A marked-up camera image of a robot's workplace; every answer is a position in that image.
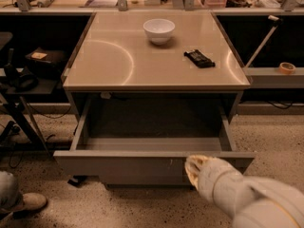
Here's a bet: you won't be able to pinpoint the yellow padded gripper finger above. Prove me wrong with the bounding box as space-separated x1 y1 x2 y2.
184 155 212 190

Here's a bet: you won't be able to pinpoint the grey top drawer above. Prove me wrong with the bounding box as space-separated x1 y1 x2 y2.
54 94 255 186

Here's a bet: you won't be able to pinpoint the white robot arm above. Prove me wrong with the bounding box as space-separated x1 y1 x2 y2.
184 155 304 228

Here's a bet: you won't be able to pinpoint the grey drawer cabinet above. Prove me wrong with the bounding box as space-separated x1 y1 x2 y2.
60 9 253 190

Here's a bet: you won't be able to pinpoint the black snack bar packet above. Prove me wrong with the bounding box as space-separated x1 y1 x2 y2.
183 49 216 68

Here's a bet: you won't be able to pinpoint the tan masking tape roll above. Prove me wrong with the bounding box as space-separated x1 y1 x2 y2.
278 62 295 75

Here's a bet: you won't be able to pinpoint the white ceramic bowl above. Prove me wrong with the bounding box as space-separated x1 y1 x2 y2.
143 19 175 46

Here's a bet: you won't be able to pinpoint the white stick with black tip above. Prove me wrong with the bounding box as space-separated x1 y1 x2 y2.
245 15 282 67

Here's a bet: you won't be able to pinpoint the black box with label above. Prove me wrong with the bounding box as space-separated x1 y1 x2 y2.
25 47 68 80

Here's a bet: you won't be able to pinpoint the black side table stand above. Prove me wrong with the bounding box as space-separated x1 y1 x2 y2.
0 31 61 159

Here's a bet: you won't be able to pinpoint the grey trouser leg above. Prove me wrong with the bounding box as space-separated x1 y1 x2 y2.
0 171 23 210

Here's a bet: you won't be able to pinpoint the black headphones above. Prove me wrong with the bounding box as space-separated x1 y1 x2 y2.
4 65 38 91

